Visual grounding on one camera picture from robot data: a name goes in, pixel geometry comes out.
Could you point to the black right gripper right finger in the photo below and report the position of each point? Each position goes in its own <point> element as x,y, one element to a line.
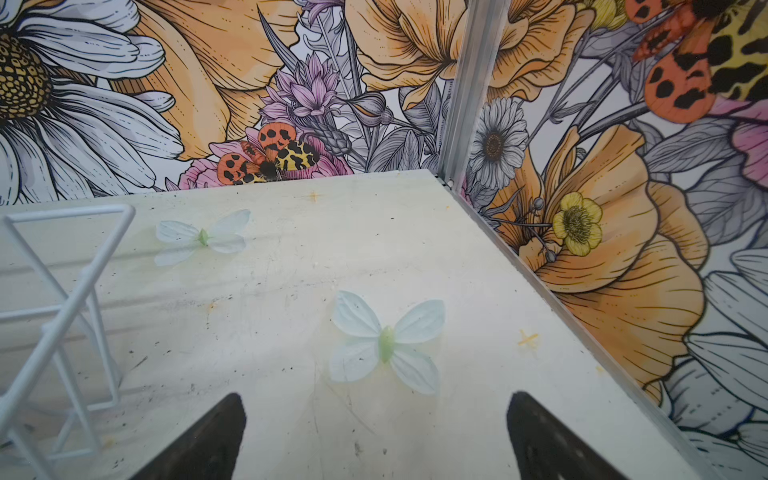
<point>545,448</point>

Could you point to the white wire dish rack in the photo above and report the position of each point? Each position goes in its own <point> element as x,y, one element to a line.
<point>78,436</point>

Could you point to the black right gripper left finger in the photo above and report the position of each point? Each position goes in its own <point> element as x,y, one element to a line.
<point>207,450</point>

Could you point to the aluminium corner post right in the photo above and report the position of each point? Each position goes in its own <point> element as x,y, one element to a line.
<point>486,21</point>

